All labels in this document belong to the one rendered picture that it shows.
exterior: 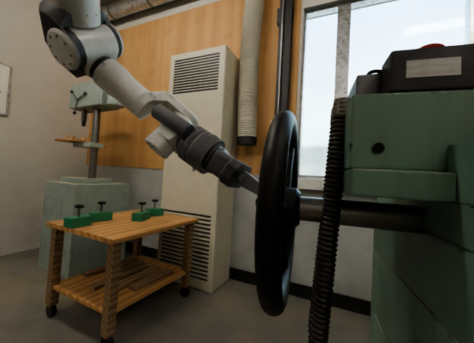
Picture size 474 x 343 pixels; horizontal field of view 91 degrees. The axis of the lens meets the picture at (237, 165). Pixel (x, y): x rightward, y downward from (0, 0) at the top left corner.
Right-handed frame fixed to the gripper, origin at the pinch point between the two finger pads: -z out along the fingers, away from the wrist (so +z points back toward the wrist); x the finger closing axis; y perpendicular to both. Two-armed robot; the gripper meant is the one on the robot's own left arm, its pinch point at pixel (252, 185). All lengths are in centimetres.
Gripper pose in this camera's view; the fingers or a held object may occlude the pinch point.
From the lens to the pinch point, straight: 49.6
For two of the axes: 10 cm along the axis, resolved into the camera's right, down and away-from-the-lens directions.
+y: 5.4, -8.4, -0.5
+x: -2.6, -1.1, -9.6
